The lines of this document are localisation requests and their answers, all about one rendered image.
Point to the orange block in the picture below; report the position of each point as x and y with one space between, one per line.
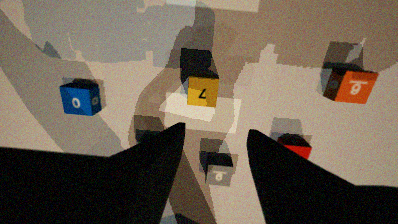
350 86

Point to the yellow and black block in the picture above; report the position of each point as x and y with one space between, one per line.
202 89

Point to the blue block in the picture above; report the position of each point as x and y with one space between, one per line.
81 99

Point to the brown block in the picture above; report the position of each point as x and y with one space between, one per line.
218 170

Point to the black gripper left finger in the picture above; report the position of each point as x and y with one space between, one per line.
129 187

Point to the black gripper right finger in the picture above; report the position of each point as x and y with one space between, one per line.
294 190

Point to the red block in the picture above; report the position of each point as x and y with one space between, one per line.
297 145

